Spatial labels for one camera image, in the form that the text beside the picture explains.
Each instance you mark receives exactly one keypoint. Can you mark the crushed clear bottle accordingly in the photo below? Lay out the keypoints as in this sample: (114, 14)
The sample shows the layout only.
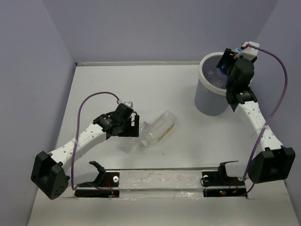
(132, 142)

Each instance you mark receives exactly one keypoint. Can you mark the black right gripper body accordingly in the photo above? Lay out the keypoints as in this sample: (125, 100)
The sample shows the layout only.
(229, 74)

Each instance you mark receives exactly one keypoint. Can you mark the small blue label bottle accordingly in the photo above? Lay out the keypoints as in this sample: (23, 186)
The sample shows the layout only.
(227, 61)

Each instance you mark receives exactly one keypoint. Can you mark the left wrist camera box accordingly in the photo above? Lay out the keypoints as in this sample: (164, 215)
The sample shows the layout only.
(127, 103)

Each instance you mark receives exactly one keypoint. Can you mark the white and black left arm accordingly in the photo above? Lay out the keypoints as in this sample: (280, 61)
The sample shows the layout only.
(53, 172)

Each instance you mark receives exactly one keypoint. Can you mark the white foam strip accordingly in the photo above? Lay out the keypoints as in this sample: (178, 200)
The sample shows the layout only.
(160, 184)

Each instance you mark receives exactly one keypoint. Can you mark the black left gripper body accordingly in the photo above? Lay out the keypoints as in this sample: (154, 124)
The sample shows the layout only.
(125, 127)

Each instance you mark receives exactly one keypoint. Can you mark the grey bin with white rim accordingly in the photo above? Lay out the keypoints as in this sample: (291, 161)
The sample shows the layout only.
(213, 101)

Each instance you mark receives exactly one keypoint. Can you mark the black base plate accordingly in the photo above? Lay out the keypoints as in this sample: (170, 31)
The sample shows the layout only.
(105, 185)
(217, 183)

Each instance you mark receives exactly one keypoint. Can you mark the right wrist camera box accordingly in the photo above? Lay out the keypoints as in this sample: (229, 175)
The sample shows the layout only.
(248, 50)

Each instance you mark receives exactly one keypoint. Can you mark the blue label bottle white cap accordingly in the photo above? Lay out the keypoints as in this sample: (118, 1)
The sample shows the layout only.
(211, 73)

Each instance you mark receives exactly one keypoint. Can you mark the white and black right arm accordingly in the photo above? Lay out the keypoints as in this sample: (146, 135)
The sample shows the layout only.
(269, 160)

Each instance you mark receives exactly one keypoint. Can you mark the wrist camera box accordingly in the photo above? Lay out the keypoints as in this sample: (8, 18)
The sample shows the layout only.
(127, 103)
(248, 50)

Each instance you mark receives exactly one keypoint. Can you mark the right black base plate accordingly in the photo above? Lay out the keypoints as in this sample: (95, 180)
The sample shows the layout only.
(217, 183)

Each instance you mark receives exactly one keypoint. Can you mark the clear slim bottle blue cap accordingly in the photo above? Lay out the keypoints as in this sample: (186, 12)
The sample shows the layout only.
(217, 83)

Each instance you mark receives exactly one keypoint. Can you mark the large ribbed clear bottle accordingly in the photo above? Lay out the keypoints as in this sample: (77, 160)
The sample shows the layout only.
(159, 128)

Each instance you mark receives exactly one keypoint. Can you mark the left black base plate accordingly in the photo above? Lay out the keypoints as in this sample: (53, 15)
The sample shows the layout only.
(105, 185)

